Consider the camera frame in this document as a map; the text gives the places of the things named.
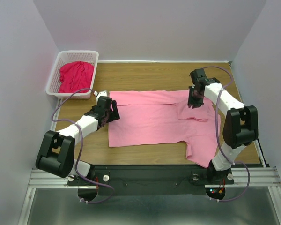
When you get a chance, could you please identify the light pink t shirt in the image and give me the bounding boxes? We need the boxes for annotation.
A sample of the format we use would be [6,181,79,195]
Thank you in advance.
[108,90,221,167]

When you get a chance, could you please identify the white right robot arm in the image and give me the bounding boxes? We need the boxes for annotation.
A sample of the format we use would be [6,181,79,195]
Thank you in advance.
[187,68,259,183]

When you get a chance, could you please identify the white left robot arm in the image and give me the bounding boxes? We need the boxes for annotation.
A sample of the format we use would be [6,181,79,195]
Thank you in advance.
[36,96,120,178]

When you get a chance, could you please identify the magenta t shirt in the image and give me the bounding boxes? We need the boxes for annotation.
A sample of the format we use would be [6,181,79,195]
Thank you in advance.
[59,61,94,93]

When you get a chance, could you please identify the white plastic laundry basket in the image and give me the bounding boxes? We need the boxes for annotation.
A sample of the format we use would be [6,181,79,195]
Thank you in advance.
[46,50,99,99]

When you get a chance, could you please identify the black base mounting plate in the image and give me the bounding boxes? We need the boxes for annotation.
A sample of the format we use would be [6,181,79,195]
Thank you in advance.
[67,164,235,197]

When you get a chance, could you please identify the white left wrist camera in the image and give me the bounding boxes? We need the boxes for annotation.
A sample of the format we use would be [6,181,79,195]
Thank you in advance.
[93,90,108,101]

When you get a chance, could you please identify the aluminium frame rail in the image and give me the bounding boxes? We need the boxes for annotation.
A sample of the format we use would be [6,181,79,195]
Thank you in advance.
[18,98,68,225]

